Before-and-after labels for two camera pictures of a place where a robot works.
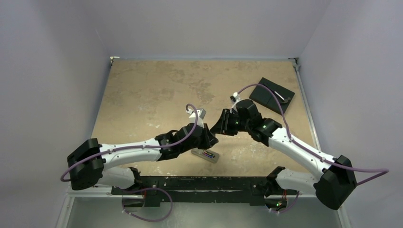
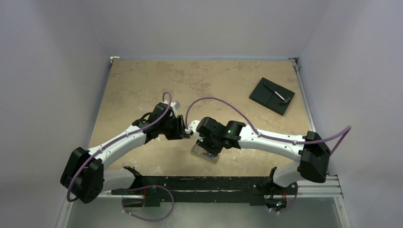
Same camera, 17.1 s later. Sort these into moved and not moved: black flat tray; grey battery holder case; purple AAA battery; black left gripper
Moved: black left gripper
Not moved: purple AAA battery; black flat tray; grey battery holder case
